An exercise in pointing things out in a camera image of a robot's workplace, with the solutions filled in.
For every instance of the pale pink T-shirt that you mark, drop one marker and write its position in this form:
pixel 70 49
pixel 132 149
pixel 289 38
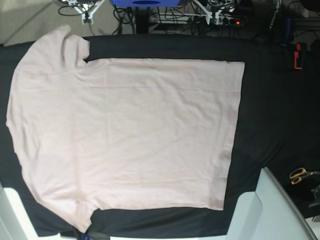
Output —
pixel 121 133

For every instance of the orange black clamp bottom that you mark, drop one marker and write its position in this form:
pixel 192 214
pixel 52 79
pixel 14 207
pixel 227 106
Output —
pixel 82 236

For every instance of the white table frame right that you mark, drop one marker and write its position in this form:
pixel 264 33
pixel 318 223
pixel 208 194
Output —
pixel 268 213

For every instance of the white table frame left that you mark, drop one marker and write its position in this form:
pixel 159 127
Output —
pixel 15 223

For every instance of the black table leg post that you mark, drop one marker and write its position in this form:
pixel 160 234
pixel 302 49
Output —
pixel 142 16

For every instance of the orange black clamp right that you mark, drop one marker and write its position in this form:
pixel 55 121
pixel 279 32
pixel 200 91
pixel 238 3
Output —
pixel 299 55

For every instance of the orange handled scissors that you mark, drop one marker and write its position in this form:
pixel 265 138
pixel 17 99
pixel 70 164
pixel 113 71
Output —
pixel 300 174

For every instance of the black table cloth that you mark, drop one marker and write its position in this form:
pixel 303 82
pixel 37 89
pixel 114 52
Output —
pixel 278 128

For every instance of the white power strip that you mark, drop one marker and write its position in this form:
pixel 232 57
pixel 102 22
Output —
pixel 184 18

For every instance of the orange black clamp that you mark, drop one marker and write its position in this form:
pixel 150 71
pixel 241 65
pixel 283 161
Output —
pixel 299 55
pixel 82 236

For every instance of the white table frame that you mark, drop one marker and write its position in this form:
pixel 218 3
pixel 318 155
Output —
pixel 15 223
pixel 268 213

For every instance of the blue box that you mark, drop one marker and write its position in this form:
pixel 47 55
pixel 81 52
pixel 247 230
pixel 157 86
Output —
pixel 145 3

